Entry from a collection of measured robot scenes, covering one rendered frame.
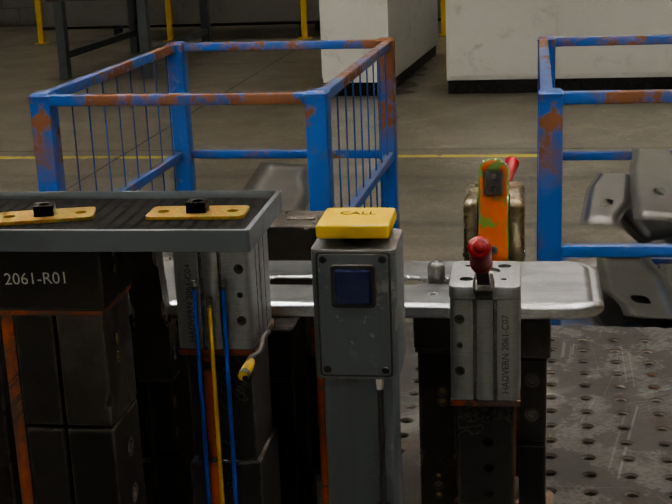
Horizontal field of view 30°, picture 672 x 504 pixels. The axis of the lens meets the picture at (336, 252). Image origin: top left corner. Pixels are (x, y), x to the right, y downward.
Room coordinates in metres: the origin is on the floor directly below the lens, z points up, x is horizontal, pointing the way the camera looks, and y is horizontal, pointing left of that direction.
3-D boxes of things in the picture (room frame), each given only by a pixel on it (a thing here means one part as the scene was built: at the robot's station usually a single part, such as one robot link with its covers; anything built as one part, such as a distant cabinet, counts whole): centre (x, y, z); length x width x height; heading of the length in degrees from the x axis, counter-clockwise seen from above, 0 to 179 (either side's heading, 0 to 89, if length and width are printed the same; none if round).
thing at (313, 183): (3.79, 0.28, 0.47); 1.20 x 0.80 x 0.95; 168
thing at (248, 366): (1.12, 0.08, 1.00); 0.12 x 0.01 x 0.01; 171
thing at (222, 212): (1.03, 0.12, 1.17); 0.08 x 0.04 x 0.01; 83
